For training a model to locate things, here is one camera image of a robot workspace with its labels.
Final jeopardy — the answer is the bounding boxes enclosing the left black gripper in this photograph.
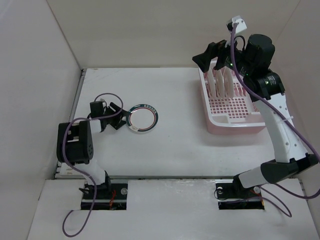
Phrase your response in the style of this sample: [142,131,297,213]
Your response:
[101,103,131,129]

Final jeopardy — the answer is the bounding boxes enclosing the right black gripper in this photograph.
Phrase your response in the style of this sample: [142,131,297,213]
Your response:
[192,32,254,78]

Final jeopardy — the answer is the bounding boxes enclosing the orange sunburst plate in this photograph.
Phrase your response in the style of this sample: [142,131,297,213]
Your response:
[207,68,217,99]
[215,70,225,99]

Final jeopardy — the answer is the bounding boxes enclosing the white plate green rim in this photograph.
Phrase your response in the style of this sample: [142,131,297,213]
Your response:
[125,104,159,134]

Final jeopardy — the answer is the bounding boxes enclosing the white plate black rings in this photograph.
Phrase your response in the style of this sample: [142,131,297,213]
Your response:
[222,67,235,99]

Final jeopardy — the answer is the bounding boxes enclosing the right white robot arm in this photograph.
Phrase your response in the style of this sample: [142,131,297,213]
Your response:
[192,34,320,197]

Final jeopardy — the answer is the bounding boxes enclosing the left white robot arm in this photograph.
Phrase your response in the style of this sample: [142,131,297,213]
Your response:
[56,99,129,199]

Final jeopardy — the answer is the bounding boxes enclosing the pink white dish rack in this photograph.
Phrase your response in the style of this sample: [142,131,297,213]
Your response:
[198,60,265,135]

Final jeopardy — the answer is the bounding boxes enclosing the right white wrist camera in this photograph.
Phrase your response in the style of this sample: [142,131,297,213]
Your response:
[226,15,247,35]

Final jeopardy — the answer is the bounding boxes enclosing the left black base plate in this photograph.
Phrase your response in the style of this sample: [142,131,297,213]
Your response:
[79,183,128,211]

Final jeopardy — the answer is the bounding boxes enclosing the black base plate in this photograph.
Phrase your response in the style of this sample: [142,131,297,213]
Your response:
[214,181,265,210]
[79,183,128,211]

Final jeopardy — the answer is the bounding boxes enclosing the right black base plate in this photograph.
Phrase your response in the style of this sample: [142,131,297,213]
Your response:
[214,181,265,210]

